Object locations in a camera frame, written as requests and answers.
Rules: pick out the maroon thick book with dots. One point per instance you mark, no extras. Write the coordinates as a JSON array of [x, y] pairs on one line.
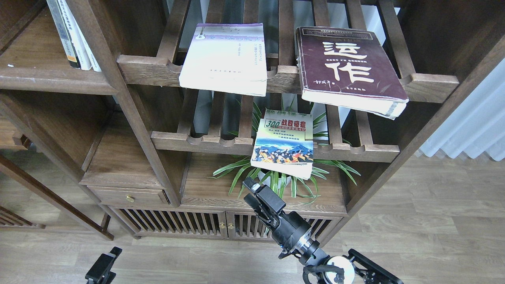
[[348, 68]]

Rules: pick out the thin white upright book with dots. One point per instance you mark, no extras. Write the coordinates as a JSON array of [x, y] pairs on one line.
[[94, 63]]

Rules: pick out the dark wooden bookshelf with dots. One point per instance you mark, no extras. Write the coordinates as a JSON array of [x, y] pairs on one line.
[[129, 129]]

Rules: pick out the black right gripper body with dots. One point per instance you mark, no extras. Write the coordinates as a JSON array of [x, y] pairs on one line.
[[287, 229]]

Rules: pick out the green spider plant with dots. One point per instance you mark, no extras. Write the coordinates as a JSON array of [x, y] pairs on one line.
[[244, 169]]

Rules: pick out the white curtain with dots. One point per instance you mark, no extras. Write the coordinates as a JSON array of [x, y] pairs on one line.
[[477, 127]]

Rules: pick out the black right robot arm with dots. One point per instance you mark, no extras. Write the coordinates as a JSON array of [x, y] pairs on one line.
[[336, 269]]

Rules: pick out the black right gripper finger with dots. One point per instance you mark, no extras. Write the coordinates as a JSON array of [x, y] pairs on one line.
[[263, 212], [265, 194]]

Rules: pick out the green yellow paperback book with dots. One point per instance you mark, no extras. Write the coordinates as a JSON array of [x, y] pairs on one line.
[[284, 143]]

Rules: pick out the white plant pot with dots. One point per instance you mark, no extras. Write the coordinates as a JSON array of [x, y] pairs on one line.
[[275, 180]]

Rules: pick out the white purple paperback book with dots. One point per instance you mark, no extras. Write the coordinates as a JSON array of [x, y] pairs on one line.
[[226, 58]]

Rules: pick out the dark spine upright book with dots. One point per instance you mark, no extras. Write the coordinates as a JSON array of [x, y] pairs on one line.
[[63, 34]]

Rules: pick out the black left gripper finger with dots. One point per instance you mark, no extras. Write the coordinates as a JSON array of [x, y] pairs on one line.
[[100, 272]]

